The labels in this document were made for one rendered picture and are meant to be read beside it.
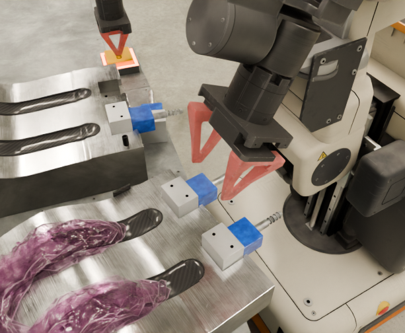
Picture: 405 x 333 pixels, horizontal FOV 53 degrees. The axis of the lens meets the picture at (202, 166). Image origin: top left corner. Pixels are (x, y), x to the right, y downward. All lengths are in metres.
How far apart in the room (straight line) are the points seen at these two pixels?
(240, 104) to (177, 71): 2.04
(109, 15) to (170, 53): 1.69
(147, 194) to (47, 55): 0.58
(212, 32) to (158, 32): 2.50
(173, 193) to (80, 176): 0.17
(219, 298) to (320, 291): 0.72
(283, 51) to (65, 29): 0.91
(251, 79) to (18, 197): 0.46
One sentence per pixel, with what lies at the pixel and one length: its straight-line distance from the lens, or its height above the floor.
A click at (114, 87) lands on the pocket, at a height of 0.87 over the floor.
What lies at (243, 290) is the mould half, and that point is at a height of 0.85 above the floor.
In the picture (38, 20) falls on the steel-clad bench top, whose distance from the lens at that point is 1.31.
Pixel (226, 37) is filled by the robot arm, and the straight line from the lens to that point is 0.34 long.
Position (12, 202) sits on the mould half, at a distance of 0.74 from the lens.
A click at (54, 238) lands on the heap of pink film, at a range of 0.56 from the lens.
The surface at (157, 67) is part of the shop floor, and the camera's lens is 2.50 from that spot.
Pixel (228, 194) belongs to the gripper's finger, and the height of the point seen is 1.00.
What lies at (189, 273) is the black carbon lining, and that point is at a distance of 0.58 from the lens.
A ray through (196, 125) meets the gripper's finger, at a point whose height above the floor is 1.05.
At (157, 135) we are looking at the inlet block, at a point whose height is 0.82.
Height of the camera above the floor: 1.36
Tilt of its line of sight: 47 degrees down
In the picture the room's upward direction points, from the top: straight up
